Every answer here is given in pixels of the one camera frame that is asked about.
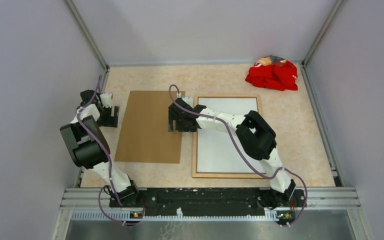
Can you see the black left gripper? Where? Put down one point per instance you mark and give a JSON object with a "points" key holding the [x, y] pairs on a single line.
{"points": [[111, 121]]}

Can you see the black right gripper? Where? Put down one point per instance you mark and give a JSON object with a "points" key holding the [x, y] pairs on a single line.
{"points": [[172, 117]]}

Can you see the brown frame backing board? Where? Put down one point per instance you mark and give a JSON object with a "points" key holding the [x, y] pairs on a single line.
{"points": [[144, 135]]}

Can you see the wooden picture frame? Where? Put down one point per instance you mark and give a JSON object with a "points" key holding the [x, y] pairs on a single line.
{"points": [[213, 154]]}

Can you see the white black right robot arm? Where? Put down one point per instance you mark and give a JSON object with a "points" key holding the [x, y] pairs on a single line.
{"points": [[253, 139]]}

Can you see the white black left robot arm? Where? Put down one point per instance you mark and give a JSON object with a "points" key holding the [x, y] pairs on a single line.
{"points": [[89, 149]]}

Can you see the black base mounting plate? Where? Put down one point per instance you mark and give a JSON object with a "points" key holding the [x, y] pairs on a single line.
{"points": [[213, 202]]}

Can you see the left controller board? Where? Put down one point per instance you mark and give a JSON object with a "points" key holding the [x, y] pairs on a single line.
{"points": [[136, 215]]}

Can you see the controller board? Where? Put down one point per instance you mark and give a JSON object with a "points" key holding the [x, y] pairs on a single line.
{"points": [[285, 215], [136, 215]]}

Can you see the red crumpled cloth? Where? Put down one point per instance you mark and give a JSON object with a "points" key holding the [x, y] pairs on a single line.
{"points": [[274, 73]]}

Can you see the right controller board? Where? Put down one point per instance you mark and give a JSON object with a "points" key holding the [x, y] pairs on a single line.
{"points": [[285, 215]]}

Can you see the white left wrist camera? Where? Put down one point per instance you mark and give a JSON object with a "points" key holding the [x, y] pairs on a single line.
{"points": [[106, 99]]}

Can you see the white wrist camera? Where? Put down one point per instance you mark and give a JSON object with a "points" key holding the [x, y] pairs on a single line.
{"points": [[188, 100], [106, 99]]}

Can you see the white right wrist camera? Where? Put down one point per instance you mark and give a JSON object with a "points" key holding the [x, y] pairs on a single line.
{"points": [[188, 100]]}

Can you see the white toothed cable duct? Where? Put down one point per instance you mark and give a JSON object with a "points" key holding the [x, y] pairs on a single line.
{"points": [[128, 216]]}

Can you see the aluminium front rail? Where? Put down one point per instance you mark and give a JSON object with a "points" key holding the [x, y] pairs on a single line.
{"points": [[323, 198]]}

